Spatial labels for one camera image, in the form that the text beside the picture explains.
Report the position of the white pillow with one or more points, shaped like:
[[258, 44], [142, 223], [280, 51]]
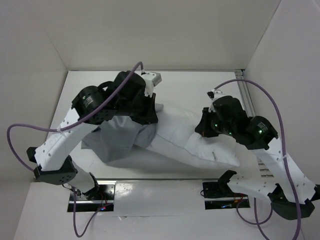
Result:
[[176, 138]]

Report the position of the grey pillowcase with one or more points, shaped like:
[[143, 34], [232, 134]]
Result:
[[114, 139]]

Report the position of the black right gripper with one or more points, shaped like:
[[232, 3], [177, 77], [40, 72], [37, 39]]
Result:
[[203, 122]]

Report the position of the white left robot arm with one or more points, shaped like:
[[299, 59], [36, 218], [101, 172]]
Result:
[[111, 118]]

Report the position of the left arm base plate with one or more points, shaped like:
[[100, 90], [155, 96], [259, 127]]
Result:
[[103, 200]]

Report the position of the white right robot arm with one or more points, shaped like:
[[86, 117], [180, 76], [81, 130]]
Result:
[[289, 185]]

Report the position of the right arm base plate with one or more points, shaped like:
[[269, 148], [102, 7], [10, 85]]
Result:
[[216, 199]]

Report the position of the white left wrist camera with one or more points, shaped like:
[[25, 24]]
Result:
[[152, 79]]

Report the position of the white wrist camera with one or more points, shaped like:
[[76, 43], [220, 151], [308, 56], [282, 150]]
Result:
[[214, 95], [152, 79]]

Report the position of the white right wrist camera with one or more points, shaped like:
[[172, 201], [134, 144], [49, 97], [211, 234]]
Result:
[[214, 95]]

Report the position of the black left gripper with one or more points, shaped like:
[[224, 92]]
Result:
[[149, 116]]

